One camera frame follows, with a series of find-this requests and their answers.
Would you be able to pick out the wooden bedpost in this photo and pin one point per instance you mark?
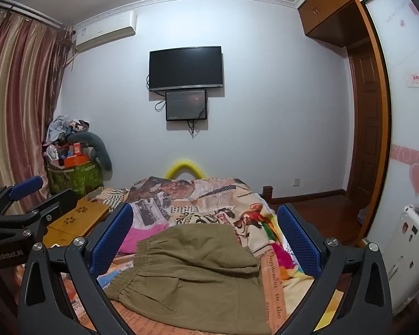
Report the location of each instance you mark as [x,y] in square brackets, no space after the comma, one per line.
[267,195]

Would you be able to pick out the yellow foam hoop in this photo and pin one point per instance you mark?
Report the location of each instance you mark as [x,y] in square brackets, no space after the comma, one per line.
[183,163]

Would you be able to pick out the grey long pillow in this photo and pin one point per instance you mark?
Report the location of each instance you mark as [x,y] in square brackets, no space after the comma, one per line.
[101,150]

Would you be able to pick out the small black monitor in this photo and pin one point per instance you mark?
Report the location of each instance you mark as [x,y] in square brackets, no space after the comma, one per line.
[186,105]

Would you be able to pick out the orange box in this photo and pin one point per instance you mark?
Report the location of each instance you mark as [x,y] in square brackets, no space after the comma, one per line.
[75,161]

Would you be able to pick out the black wall television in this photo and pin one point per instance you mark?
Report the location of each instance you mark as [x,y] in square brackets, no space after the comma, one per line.
[186,68]

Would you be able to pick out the white suitcase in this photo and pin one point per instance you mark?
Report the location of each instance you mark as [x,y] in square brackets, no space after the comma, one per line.
[408,247]

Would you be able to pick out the white heart-print sliding door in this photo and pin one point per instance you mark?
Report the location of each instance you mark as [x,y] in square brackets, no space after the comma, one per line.
[405,111]

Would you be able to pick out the white air conditioner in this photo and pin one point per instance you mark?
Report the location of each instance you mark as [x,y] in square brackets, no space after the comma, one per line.
[106,29]

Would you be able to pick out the striped curtain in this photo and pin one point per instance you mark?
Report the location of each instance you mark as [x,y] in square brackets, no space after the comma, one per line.
[17,94]

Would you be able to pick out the red white sticker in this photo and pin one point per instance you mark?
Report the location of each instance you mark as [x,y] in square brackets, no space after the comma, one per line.
[416,79]

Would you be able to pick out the bamboo lap table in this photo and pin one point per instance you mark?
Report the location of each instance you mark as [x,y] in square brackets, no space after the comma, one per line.
[70,221]

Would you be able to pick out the olive green pants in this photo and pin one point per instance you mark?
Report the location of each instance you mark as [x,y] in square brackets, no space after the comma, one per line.
[195,272]

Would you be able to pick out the wooden door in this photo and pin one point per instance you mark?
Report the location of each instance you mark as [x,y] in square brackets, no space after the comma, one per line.
[365,118]

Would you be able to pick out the white wall socket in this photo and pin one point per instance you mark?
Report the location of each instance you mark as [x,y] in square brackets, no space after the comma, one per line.
[295,181]

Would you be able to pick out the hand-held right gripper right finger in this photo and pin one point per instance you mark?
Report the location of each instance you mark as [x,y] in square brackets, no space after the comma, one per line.
[300,240]

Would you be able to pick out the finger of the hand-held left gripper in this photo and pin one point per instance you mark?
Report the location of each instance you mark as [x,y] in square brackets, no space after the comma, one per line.
[24,185]
[56,204]

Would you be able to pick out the green printed bag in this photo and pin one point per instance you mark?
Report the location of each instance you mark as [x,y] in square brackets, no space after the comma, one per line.
[73,179]

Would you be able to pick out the wooden wardrobe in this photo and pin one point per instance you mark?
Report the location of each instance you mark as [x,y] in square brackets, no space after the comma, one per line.
[328,10]

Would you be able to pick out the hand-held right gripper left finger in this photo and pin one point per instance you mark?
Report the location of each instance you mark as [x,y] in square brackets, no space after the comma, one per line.
[111,240]

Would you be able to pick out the pink cloth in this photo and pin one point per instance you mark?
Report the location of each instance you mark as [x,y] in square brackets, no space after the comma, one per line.
[143,237]

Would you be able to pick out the curtain rod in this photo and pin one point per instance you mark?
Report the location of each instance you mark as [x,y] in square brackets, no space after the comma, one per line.
[28,14]

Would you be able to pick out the printed blanket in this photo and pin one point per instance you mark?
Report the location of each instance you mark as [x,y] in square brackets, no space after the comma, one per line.
[213,202]

